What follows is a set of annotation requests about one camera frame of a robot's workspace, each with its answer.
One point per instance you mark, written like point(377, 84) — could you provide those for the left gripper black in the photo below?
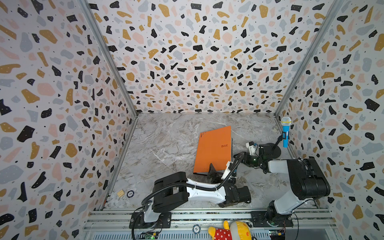
point(212, 174)

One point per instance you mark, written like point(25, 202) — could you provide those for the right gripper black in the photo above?
point(244, 156)

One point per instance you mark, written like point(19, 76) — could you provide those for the orange folder black inside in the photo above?
point(214, 148)

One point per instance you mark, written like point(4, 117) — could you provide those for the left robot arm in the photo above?
point(175, 190)

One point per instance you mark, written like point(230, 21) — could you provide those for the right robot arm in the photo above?
point(307, 183)

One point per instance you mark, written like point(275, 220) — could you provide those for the blue toy microphone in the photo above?
point(286, 124)

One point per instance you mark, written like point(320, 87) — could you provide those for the yellow red plush toy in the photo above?
point(235, 231)

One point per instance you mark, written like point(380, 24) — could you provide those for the circuit board right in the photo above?
point(277, 235)

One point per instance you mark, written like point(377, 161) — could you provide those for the green circuit board left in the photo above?
point(149, 235)

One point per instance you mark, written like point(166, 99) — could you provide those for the small wooden block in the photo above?
point(120, 193)

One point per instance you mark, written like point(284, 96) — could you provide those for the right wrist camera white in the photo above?
point(252, 148)

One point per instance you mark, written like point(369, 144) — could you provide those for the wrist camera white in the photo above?
point(252, 148)
point(233, 177)

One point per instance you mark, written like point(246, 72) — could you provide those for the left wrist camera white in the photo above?
point(233, 177)

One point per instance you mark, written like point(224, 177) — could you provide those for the round badge on rail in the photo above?
point(196, 229)

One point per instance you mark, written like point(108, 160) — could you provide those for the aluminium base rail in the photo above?
point(304, 224)

